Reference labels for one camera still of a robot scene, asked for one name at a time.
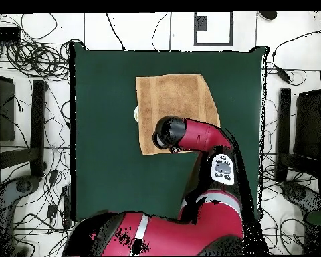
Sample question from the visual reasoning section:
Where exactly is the orange terry towel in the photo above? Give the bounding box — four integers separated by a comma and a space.
134, 73, 221, 156

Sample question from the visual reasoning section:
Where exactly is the dark green table cloth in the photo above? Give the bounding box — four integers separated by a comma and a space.
69, 42, 270, 222

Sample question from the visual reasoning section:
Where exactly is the narrow black power strip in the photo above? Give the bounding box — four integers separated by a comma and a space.
60, 183, 74, 229

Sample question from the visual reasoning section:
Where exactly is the dark grey oval object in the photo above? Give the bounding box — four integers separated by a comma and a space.
257, 11, 278, 21

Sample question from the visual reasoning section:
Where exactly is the black rectangular box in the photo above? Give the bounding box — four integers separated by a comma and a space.
0, 26, 22, 41

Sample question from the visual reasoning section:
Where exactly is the black floor cable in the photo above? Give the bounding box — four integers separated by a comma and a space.
151, 12, 169, 51
105, 12, 127, 51

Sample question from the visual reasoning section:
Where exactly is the grey square frame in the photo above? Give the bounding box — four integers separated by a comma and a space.
193, 11, 234, 47

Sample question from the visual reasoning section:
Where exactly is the black power adapter with cable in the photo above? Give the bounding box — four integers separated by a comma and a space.
270, 22, 321, 84

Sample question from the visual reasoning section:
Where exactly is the coiled black cable bundle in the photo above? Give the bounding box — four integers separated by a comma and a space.
5, 38, 72, 81

